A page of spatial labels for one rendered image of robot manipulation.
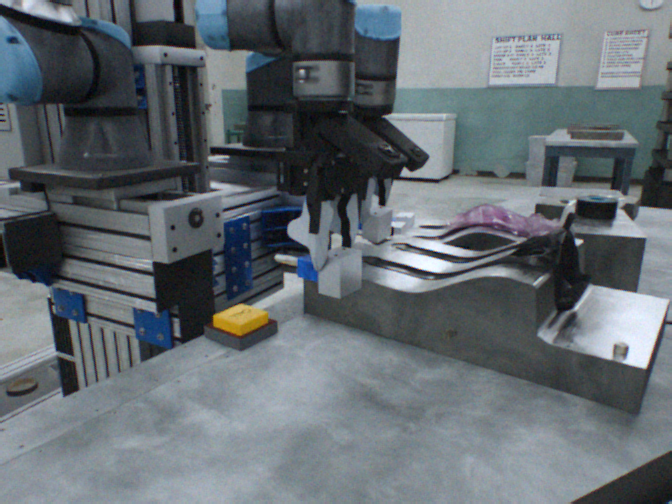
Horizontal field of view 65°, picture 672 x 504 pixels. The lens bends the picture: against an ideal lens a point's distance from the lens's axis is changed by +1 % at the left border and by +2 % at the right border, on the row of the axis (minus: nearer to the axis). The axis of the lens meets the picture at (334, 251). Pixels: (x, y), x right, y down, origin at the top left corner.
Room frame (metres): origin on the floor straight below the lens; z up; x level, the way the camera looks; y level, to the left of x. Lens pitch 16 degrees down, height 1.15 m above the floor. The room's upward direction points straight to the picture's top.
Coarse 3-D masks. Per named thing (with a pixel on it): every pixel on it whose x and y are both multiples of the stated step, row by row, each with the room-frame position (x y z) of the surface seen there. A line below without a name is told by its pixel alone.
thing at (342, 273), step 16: (288, 256) 0.71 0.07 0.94; (304, 256) 0.68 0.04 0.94; (336, 256) 0.64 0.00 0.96; (352, 256) 0.65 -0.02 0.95; (304, 272) 0.66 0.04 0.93; (320, 272) 0.64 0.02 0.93; (336, 272) 0.63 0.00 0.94; (352, 272) 0.65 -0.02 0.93; (320, 288) 0.64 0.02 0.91; (336, 288) 0.63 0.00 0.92; (352, 288) 0.65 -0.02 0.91
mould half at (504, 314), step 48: (576, 240) 0.81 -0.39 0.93; (384, 288) 0.73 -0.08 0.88; (432, 288) 0.69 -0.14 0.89; (480, 288) 0.64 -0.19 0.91; (528, 288) 0.61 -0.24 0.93; (384, 336) 0.73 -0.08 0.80; (432, 336) 0.68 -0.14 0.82; (480, 336) 0.64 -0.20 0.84; (528, 336) 0.61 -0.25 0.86; (576, 336) 0.61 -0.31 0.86; (624, 336) 0.61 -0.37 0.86; (576, 384) 0.57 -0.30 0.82; (624, 384) 0.54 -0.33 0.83
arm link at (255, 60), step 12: (252, 60) 1.32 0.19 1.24; (264, 60) 1.30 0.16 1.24; (276, 60) 1.31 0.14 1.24; (288, 60) 1.33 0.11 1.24; (252, 72) 1.32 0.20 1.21; (264, 72) 1.30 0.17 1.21; (276, 72) 1.31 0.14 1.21; (288, 72) 1.31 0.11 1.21; (252, 84) 1.32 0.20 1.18; (264, 84) 1.30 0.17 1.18; (276, 84) 1.31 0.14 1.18; (288, 84) 1.31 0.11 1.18; (252, 96) 1.32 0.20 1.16; (264, 96) 1.30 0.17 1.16; (276, 96) 1.31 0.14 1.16; (288, 96) 1.33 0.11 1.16
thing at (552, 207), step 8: (544, 200) 1.48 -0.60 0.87; (552, 200) 1.48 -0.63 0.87; (560, 200) 1.49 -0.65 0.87; (568, 200) 1.49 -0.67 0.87; (536, 208) 1.44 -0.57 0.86; (544, 208) 1.43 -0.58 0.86; (552, 208) 1.41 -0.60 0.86; (560, 208) 1.40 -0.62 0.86; (624, 208) 1.43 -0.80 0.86; (544, 216) 1.42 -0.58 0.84; (552, 216) 1.41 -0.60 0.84; (560, 216) 1.40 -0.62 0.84
